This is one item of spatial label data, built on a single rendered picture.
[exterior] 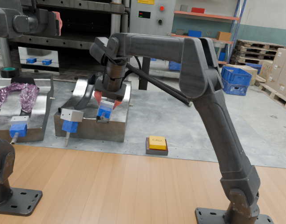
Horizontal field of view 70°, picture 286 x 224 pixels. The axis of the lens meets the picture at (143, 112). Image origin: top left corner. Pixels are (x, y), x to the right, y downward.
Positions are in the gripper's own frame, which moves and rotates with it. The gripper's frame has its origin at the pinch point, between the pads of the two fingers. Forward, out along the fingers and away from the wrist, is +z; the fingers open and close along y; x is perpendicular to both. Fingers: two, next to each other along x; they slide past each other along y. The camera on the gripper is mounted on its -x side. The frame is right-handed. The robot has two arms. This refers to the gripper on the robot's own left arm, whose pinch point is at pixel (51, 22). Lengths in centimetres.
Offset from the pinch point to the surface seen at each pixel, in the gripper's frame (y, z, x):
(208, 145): -62, -2, 39
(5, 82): 32.0, 18.0, 29.8
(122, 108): -25.5, 5.3, 30.6
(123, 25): -8, 134, 1
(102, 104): -19.2, -5.6, 25.1
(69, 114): -9.3, -11.1, 27.7
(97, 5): 1, 71, -10
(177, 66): -101, 362, 74
